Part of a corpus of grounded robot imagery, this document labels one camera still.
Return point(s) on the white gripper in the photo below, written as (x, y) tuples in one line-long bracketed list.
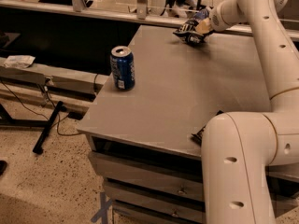
[(218, 19)]

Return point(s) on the blue Kettle chip bag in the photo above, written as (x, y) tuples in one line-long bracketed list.
[(186, 32)]

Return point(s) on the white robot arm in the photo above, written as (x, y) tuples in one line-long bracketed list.
[(238, 146)]

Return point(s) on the black rxbar chocolate wrapper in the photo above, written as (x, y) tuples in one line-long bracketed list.
[(208, 135)]

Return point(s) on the blue soda can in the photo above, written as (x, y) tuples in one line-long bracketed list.
[(122, 67)]

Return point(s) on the grey low shelf bench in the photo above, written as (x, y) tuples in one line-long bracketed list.
[(76, 89)]

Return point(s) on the grey drawer cabinet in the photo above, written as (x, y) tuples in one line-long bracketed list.
[(141, 140)]

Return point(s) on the white crumpled cloth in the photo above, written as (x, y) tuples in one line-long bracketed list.
[(19, 61)]

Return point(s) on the black floor stand bar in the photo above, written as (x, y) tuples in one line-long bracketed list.
[(38, 146)]

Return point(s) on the grey metal rail barrier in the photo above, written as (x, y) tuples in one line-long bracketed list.
[(64, 13)]

